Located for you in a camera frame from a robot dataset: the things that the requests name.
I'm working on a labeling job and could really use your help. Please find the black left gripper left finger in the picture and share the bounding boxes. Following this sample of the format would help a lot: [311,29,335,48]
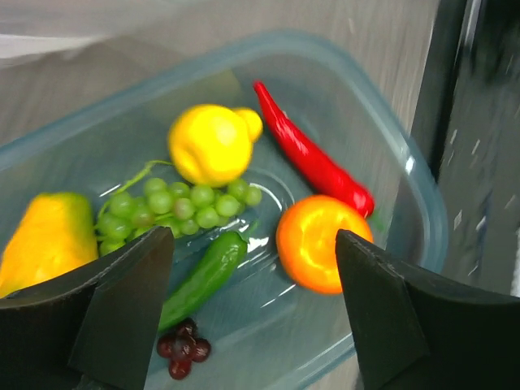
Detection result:
[1,227,174,389]

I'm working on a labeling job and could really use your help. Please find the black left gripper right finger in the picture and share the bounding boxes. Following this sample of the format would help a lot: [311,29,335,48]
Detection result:
[336,230,519,389]

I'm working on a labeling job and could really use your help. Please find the yellow green mango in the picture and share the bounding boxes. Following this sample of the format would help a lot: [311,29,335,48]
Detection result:
[1,192,98,298]

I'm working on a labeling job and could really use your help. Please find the orange tangerine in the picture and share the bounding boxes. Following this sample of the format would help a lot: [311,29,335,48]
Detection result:
[275,195,373,295]

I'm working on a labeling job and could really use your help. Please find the dark red cherry cluster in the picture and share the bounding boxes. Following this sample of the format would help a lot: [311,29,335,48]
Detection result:
[156,318,212,380]

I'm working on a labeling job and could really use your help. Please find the green grape bunch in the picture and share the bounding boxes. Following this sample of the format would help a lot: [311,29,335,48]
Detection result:
[95,160,262,255]

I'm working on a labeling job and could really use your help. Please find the green chili pepper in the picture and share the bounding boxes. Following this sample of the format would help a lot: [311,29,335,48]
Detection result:
[158,223,258,332]

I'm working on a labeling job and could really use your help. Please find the red chili pepper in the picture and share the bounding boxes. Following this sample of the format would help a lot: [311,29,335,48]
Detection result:
[253,81,375,218]

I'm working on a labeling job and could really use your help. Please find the yellow pear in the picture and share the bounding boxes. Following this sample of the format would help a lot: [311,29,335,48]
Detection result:
[167,104,263,188]

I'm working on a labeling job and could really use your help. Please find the clear blue plastic tray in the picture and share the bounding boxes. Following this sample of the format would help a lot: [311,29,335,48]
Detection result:
[1,31,448,389]

